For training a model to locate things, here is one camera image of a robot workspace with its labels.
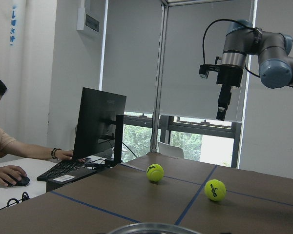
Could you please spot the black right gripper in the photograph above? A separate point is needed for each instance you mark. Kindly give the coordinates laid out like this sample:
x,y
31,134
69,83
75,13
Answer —
x,y
228,76

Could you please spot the black box with label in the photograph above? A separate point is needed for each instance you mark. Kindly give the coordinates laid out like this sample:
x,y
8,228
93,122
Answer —
x,y
68,178

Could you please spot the clear tennis ball tube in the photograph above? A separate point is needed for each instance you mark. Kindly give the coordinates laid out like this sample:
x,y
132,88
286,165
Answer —
x,y
149,228

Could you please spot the yellow tennis ball with logo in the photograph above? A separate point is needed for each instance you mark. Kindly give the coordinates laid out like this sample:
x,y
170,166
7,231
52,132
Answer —
x,y
215,190

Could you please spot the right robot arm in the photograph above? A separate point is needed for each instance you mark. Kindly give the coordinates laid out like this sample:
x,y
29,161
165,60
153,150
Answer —
x,y
272,51

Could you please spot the seated person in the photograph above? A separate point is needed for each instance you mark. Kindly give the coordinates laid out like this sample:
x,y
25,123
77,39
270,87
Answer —
x,y
10,146

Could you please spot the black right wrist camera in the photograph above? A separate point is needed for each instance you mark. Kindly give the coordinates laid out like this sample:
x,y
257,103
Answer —
x,y
204,69

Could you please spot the aluminium frame post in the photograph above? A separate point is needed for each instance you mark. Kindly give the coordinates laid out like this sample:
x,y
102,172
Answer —
x,y
159,77

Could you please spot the black computer mouse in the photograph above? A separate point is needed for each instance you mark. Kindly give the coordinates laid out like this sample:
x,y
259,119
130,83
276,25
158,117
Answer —
x,y
23,182

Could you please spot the black computer monitor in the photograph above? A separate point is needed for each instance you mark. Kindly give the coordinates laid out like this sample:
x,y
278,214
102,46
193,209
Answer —
x,y
99,130

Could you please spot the black keyboard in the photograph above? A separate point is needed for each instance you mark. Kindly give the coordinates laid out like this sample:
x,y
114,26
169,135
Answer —
x,y
61,169

